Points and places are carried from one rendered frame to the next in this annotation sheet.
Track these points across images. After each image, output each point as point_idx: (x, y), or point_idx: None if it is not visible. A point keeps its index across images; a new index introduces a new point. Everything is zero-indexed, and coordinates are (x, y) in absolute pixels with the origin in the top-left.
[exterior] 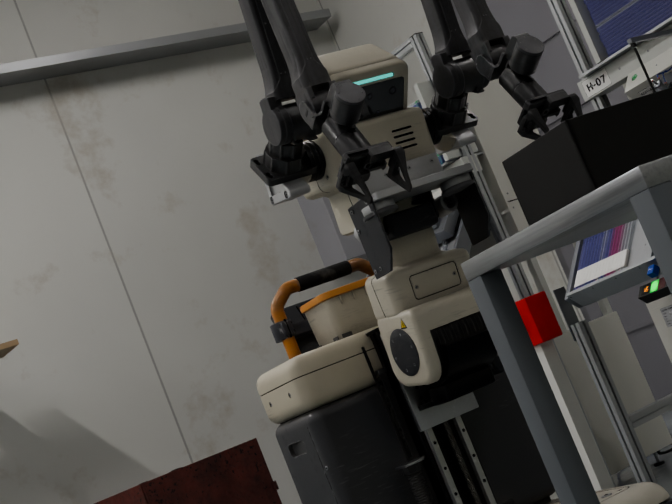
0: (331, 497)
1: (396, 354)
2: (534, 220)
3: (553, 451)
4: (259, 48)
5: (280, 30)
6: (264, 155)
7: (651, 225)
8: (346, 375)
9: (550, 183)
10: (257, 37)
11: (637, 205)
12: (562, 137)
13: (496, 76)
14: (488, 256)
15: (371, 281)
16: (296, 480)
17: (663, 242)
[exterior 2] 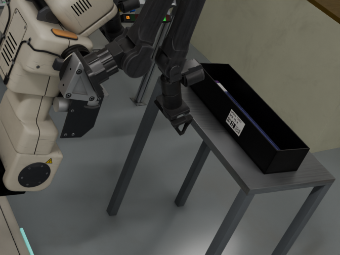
0: None
1: (25, 175)
2: (268, 171)
3: (224, 248)
4: (164, 9)
5: (195, 16)
6: (102, 72)
7: (323, 193)
8: None
9: (286, 163)
10: (169, 2)
11: (325, 187)
12: (303, 152)
13: None
14: (265, 189)
15: (39, 133)
16: None
17: (322, 197)
